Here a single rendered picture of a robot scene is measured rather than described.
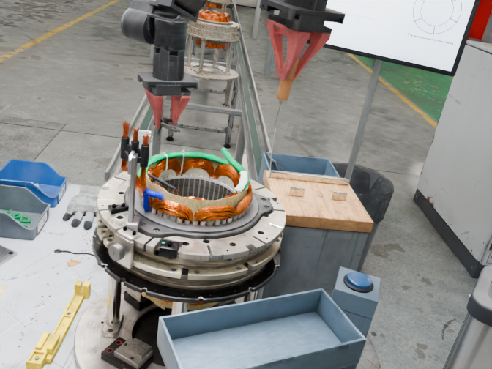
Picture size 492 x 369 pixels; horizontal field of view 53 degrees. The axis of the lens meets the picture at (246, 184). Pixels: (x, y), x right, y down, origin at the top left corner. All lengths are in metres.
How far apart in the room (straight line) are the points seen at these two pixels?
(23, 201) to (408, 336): 1.80
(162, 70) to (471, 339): 0.65
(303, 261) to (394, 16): 1.01
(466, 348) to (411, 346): 1.80
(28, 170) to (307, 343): 1.07
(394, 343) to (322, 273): 1.45
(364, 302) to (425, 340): 1.73
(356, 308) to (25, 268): 0.75
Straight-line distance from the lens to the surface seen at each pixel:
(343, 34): 1.78
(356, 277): 0.83
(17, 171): 1.57
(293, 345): 0.70
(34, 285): 1.17
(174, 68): 0.92
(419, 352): 2.46
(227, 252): 0.72
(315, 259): 0.99
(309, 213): 0.94
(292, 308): 0.73
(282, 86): 0.70
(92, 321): 1.04
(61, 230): 1.35
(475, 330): 0.65
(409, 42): 1.75
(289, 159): 1.20
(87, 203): 1.42
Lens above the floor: 1.49
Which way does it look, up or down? 25 degrees down
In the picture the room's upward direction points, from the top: 10 degrees clockwise
